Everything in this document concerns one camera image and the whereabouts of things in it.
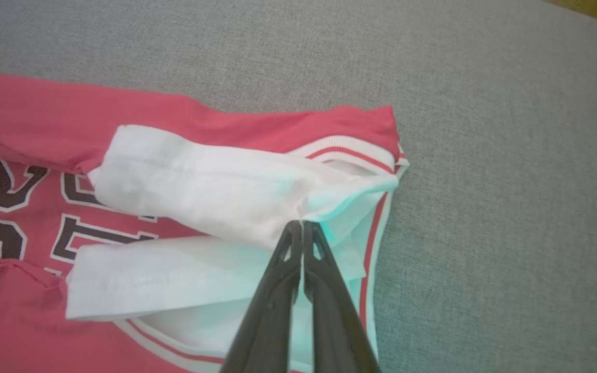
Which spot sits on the red and white jersey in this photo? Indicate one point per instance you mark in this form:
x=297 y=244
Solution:
x=18 y=103

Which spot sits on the grey sofa seat cushion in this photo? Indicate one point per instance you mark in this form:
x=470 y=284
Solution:
x=485 y=155

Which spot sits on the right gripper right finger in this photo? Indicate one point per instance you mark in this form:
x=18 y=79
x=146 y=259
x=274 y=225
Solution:
x=335 y=321

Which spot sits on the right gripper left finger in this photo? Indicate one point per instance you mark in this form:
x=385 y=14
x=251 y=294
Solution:
x=272 y=311

